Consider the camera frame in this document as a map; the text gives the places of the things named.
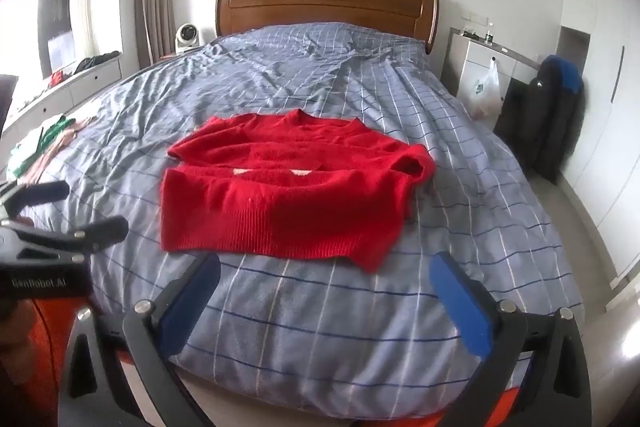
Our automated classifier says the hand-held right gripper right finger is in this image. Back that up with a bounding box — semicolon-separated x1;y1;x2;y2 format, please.
429;251;593;427

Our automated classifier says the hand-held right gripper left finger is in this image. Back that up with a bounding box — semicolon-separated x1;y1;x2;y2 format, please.
64;251;222;427

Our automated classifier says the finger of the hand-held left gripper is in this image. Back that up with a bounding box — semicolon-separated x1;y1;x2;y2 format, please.
0;181;71;220
0;216;130;265

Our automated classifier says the red knit sweater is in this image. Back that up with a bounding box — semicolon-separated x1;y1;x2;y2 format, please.
160;109;436;274

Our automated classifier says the person's left forearm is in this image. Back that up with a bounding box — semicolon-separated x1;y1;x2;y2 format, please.
0;302;36;427

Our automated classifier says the dark clothes pile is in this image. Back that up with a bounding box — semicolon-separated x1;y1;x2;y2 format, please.
72;51;121;75

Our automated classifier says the pink garment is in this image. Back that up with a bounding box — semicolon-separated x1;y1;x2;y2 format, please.
22;117;98;185

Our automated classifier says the person's orange garment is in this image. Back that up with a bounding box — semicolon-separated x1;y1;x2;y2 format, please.
27;297;523;427

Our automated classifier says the green and white garment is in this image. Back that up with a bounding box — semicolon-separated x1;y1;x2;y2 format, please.
6;114;76;180

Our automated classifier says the white drawer cabinet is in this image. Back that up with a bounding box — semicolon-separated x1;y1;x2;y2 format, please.
0;54;123;138

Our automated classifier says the grey-blue plaid blanket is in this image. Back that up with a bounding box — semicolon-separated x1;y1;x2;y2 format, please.
0;23;586;420

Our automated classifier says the window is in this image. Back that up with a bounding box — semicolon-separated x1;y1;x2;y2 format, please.
0;0;96;108

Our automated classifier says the black and blue jacket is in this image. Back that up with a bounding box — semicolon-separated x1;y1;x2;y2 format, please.
492;54;586;185

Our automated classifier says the white round fan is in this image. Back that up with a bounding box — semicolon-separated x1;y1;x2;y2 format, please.
175;23;202;54

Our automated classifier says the white plastic bag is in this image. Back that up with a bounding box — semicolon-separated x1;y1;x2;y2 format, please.
467;57;502;120

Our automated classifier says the white wardrobe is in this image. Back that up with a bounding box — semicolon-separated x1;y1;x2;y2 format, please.
560;0;640;278

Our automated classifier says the white bedside dresser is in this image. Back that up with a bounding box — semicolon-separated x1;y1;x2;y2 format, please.
440;27;543;118

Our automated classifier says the wooden headboard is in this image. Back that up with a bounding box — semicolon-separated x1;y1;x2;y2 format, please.
216;0;440;55

